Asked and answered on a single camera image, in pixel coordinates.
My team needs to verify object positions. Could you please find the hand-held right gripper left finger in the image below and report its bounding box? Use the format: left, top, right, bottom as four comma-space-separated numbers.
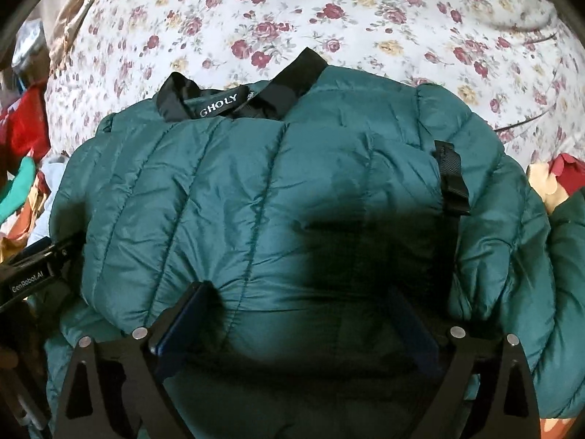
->
55, 280, 221, 439

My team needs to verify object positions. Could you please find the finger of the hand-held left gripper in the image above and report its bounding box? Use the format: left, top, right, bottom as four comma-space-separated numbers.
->
18, 233, 87, 270

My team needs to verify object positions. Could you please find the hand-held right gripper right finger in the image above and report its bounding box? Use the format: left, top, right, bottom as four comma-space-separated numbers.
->
390, 284, 543, 439

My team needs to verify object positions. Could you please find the green puffer jacket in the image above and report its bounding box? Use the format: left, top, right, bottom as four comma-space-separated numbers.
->
30, 48, 585, 439

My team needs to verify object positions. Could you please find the pile of colourful clothes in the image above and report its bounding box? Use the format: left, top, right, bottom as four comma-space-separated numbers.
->
0, 85, 52, 162

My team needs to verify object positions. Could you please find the green cloth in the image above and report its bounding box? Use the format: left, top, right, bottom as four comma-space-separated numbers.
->
0, 158, 38, 225

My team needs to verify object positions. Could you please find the clear plastic bag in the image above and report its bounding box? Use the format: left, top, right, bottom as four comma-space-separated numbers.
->
15, 20, 49, 78

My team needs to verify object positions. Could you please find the beige blanket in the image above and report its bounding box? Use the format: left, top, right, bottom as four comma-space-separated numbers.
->
43, 0, 120, 84

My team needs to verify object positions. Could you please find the floral bed quilt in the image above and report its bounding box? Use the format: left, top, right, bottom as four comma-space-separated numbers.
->
43, 0, 585, 184

